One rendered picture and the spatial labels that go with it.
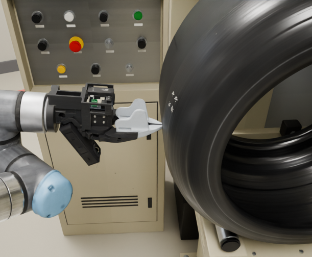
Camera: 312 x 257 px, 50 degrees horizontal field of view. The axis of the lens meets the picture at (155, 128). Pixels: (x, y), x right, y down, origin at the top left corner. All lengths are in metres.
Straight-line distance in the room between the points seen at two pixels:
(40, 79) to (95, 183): 0.56
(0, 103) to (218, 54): 0.38
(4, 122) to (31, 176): 0.11
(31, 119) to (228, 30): 0.36
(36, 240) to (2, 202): 1.45
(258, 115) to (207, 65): 0.55
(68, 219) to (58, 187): 1.28
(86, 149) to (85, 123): 0.07
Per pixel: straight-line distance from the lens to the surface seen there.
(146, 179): 1.61
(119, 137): 0.61
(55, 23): 1.29
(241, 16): 0.51
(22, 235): 2.05
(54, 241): 1.97
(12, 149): 0.67
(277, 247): 0.95
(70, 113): 0.63
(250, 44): 0.49
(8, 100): 0.64
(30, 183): 0.59
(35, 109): 0.62
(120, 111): 0.65
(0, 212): 0.57
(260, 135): 1.05
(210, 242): 0.84
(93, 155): 0.68
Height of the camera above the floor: 1.55
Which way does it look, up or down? 36 degrees down
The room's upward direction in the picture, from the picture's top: straight up
